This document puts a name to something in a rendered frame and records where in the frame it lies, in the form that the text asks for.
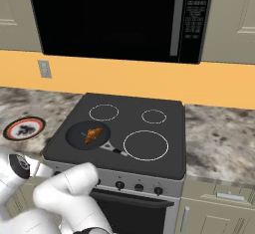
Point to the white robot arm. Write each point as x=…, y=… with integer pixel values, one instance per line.
x=69, y=191

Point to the black and grey stove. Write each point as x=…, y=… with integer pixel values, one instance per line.
x=132, y=112

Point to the brown croissant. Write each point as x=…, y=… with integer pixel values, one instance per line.
x=93, y=135

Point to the black frying pan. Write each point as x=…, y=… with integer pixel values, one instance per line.
x=78, y=135

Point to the black stove knob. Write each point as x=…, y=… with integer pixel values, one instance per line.
x=119, y=185
x=138, y=187
x=57, y=173
x=158, y=190
x=98, y=182

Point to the black microwave oven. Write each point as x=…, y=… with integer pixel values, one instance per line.
x=109, y=15

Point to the red white patterned plate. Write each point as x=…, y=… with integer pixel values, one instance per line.
x=24, y=128

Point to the black oven door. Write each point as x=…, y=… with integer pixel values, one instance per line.
x=132, y=218

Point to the beige drawer front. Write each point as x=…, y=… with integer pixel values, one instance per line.
x=205, y=191

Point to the beige base cupboard door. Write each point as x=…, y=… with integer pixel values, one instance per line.
x=23, y=198
x=219, y=219

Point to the grey wall socket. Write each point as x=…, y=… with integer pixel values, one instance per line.
x=44, y=69

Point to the beige wall cupboard door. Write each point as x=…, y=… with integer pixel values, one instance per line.
x=232, y=19
x=16, y=15

